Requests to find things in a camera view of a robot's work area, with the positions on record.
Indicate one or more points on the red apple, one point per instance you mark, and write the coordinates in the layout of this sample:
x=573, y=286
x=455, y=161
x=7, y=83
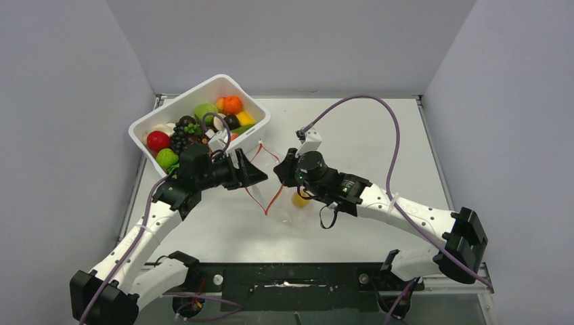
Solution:
x=157, y=141

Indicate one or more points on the dark purple plum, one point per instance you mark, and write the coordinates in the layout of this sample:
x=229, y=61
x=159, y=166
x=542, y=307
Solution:
x=232, y=121

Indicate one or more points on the green cabbage ball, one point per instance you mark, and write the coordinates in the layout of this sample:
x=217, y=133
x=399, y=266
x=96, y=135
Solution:
x=200, y=112

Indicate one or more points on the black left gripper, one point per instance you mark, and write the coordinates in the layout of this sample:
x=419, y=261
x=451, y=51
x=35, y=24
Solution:
x=246, y=175

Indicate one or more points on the black mounting plate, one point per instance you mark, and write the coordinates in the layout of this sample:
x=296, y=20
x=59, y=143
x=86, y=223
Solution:
x=297, y=286

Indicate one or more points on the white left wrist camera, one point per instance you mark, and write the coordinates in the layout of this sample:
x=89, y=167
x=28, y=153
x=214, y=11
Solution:
x=217, y=140

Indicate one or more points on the orange tangerine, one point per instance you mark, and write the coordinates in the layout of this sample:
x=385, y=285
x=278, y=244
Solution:
x=232, y=105

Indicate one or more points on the green cucumber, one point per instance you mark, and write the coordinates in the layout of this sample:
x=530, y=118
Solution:
x=242, y=129

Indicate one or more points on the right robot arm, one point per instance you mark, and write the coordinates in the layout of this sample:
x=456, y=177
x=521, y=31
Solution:
x=456, y=240

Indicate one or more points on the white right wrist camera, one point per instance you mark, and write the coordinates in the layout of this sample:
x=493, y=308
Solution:
x=310, y=141

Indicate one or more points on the clear zip top bag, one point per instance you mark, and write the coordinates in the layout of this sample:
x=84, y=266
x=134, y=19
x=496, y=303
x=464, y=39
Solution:
x=274, y=199

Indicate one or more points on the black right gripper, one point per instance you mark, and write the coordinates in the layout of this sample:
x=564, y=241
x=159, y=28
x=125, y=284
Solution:
x=285, y=170

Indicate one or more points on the white mushroom slice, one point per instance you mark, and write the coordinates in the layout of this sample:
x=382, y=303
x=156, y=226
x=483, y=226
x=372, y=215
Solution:
x=218, y=122

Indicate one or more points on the white plastic food bin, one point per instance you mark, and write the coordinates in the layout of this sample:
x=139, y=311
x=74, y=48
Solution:
x=220, y=85

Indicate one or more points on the lime green fruit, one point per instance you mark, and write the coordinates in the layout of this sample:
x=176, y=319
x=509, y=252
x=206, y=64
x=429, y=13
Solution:
x=167, y=158

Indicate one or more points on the yellow lemon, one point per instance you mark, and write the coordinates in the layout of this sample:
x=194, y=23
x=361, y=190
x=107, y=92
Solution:
x=245, y=119

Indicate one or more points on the yellow orange fruit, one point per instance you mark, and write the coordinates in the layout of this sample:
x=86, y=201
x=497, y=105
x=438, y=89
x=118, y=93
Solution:
x=300, y=201

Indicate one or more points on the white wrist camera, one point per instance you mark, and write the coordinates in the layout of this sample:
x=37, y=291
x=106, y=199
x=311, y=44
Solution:
x=217, y=140
x=310, y=141

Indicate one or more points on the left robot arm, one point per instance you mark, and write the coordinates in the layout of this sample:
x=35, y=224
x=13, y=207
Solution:
x=116, y=289

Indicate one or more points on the dark grape bunch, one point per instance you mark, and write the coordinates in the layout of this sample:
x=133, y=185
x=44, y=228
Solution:
x=185, y=132

